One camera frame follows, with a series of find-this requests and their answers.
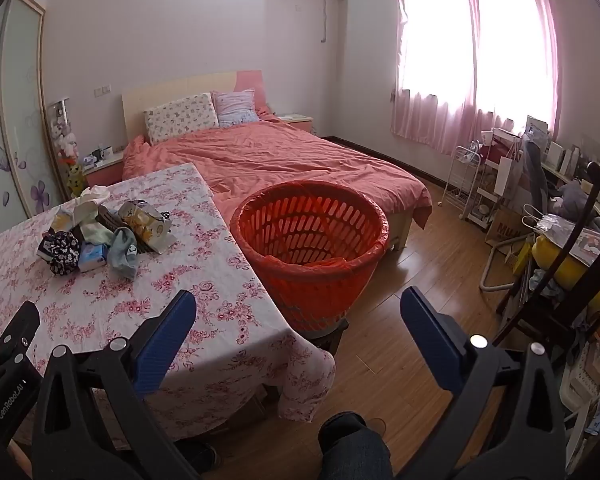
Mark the blue tissue packet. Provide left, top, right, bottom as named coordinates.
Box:
left=77, top=242, right=106, bottom=273

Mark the pale crumpled cloth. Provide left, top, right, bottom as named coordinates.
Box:
left=52, top=199, right=101, bottom=235

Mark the pink sheer curtain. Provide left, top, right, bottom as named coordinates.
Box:
left=390, top=0, right=561, bottom=156

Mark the beige and pink headboard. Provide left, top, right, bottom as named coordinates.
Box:
left=121, top=70, right=266, bottom=143

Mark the light green towel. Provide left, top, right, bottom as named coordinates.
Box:
left=107, top=227, right=140, bottom=281

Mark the pink floral tablecloth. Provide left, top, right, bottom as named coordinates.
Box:
left=0, top=161, right=337, bottom=423

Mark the pink nightstand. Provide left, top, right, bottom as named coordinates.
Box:
left=272, top=112, right=315, bottom=135
left=82, top=152, right=126, bottom=188

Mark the plush toy display tube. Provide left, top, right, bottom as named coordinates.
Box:
left=50, top=100, right=84, bottom=202

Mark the orange plastic slotted basket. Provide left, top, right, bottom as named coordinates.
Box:
left=229, top=178, right=390, bottom=332

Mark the flower print wardrobe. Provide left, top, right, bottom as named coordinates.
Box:
left=0, top=0, right=65, bottom=246

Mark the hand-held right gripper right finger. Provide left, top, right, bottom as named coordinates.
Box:
left=399, top=286, right=567, bottom=480

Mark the grey office chair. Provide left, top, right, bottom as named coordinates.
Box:
left=522, top=140, right=552, bottom=213

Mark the floral print pillow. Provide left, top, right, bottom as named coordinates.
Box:
left=144, top=92, right=221, bottom=145

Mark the white shelf cart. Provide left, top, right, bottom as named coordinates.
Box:
left=467, top=129, right=522, bottom=232

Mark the person's leg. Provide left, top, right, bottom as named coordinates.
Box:
left=317, top=412, right=393, bottom=480

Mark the yellow plastic tub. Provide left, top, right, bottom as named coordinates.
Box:
left=527, top=235, right=600, bottom=311

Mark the dark stool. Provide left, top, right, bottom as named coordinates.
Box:
left=300, top=317, right=352, bottom=357

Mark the cardboard box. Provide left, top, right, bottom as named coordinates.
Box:
left=485, top=205, right=529, bottom=249

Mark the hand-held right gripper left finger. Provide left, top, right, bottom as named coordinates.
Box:
left=31, top=289, right=216, bottom=480

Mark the pink striped pillow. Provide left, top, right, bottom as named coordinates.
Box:
left=211, top=88, right=261, bottom=127

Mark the white wire rack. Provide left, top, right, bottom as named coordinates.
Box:
left=442, top=145, right=482, bottom=221

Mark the coral bed blanket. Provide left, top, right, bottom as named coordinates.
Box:
left=122, top=115, right=433, bottom=231

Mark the black dotted scrunchie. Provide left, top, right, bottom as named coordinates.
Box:
left=37, top=230, right=83, bottom=276

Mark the dark wooden chair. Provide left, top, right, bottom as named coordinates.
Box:
left=495, top=161, right=600, bottom=361

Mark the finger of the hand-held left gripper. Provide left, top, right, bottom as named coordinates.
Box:
left=0, top=301, right=41, bottom=377

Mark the air conditioner pipe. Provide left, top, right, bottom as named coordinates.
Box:
left=321, top=0, right=348, bottom=43

